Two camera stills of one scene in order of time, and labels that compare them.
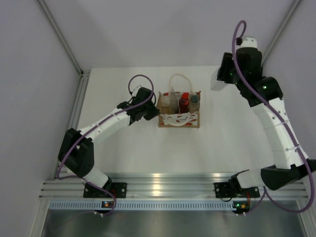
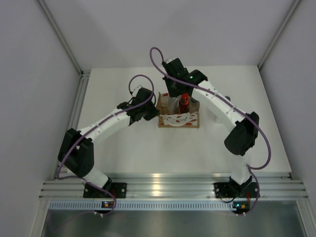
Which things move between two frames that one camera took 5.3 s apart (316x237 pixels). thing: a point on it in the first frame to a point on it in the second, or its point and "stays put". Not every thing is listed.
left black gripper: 154,112 stays put
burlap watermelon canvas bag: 191,120 stays put
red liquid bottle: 184,102 stays put
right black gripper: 228,60 to 172,94
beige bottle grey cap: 194,103 stays put
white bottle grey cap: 217,85 to 217,118
